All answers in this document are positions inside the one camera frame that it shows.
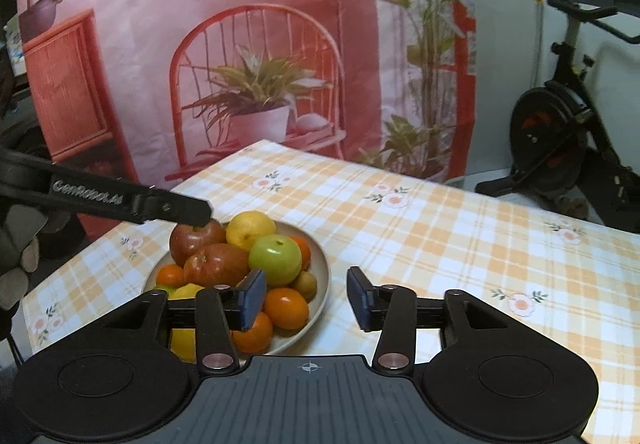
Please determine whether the yellow lemon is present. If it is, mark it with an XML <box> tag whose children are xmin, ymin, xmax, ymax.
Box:
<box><xmin>169</xmin><ymin>282</ymin><xmax>206</xmax><ymax>364</ymax></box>
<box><xmin>226</xmin><ymin>211</ymin><xmax>278</xmax><ymax>251</ymax></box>

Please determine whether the large red apple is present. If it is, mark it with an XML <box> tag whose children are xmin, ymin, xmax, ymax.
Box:
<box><xmin>183</xmin><ymin>243</ymin><xmax>250</xmax><ymax>288</ymax></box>

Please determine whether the dark red apple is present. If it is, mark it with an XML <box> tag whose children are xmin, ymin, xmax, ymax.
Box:
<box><xmin>169</xmin><ymin>219</ymin><xmax>226</xmax><ymax>266</ymax></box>

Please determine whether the small orange mandarin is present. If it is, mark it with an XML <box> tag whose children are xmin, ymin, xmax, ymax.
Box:
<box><xmin>155</xmin><ymin>264</ymin><xmax>186</xmax><ymax>289</ymax></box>

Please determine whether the yellow-green apple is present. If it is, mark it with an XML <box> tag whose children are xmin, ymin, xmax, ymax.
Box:
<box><xmin>248</xmin><ymin>234</ymin><xmax>303</xmax><ymax>288</ymax></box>

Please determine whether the small brown round fruit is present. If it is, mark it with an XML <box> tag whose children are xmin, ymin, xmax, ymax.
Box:
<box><xmin>290</xmin><ymin>271</ymin><xmax>317</xmax><ymax>303</ymax></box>

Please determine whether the green apple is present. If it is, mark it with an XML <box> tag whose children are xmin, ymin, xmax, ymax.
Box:
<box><xmin>153</xmin><ymin>286</ymin><xmax>176</xmax><ymax>297</ymax></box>

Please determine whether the gloved left hand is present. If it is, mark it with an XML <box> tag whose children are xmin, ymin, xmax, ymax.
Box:
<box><xmin>1</xmin><ymin>200</ymin><xmax>70</xmax><ymax>341</ymax></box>

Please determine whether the beige round plate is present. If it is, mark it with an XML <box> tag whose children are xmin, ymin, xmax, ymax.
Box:
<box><xmin>142</xmin><ymin>222</ymin><xmax>331</xmax><ymax>364</ymax></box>

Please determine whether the printed pink backdrop cloth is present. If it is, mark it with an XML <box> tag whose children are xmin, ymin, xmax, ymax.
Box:
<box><xmin>17</xmin><ymin>0</ymin><xmax>476</xmax><ymax>185</ymax></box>

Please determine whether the orange plaid tablecloth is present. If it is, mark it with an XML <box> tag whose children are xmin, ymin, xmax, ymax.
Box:
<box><xmin>22</xmin><ymin>138</ymin><xmax>640</xmax><ymax>444</ymax></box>

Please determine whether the black exercise bike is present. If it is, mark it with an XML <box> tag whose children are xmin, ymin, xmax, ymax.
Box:
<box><xmin>475</xmin><ymin>0</ymin><xmax>639</xmax><ymax>234</ymax></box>

